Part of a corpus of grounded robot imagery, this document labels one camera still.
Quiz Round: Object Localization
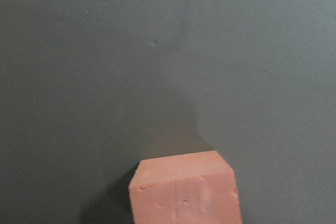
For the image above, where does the orange foam block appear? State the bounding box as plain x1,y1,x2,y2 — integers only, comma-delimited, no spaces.
129,151,243,224

